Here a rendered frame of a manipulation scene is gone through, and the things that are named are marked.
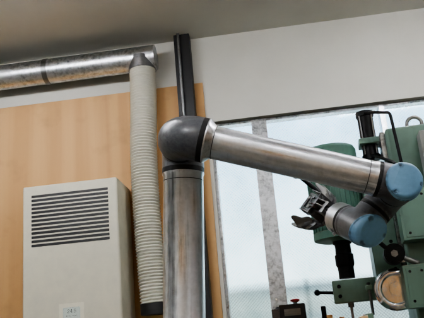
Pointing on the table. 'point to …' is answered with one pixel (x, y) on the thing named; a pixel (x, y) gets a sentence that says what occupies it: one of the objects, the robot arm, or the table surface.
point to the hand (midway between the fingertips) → (307, 206)
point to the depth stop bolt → (370, 296)
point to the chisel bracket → (352, 291)
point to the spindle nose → (344, 259)
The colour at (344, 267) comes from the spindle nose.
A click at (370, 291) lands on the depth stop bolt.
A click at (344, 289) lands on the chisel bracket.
